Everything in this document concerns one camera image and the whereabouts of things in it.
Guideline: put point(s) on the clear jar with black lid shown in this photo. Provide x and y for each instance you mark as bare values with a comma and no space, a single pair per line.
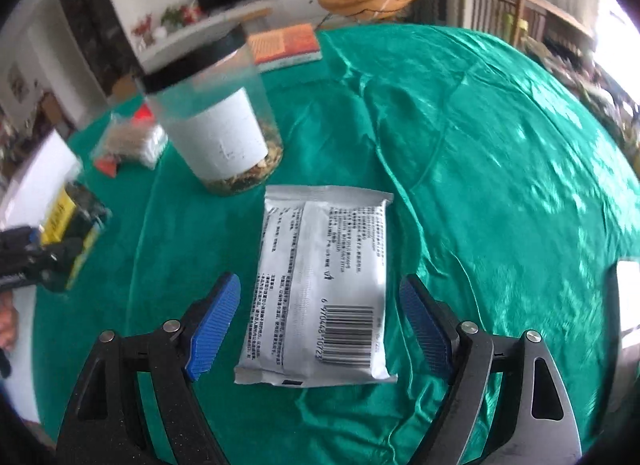
220,135

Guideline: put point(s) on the small white box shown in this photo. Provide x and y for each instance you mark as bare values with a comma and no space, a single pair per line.
629,302

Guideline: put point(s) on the white television cabinet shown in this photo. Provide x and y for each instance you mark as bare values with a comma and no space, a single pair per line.
210,27

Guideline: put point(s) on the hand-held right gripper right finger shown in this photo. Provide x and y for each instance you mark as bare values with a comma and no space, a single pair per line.
425,330

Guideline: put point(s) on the leafy potted plant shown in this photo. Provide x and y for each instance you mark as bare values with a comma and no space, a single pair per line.
173,16

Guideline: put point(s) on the white packet with barcode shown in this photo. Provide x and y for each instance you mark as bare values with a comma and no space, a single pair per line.
320,265

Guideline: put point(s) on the green tablecloth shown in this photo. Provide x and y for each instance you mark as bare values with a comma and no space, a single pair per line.
475,170

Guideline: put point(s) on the person's left hand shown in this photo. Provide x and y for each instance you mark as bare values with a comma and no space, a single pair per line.
7,320

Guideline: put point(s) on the dark display cabinet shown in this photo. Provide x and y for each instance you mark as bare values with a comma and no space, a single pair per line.
95,30

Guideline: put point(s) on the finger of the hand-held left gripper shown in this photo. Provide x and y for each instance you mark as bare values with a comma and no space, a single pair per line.
20,237
57,257

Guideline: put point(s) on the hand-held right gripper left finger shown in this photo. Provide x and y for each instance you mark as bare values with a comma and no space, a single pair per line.
212,325

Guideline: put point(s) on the red flower arrangement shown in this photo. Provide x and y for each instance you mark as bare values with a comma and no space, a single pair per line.
142,27

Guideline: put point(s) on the orange book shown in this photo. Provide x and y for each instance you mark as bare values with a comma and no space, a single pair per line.
285,45

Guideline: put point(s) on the wooden chair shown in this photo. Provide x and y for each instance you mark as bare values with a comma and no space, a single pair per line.
487,5

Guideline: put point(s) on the black packet with yellow label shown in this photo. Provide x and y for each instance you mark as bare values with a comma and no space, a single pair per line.
75,215

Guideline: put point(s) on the small clear snack bag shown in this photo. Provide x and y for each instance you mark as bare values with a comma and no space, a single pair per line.
130,142

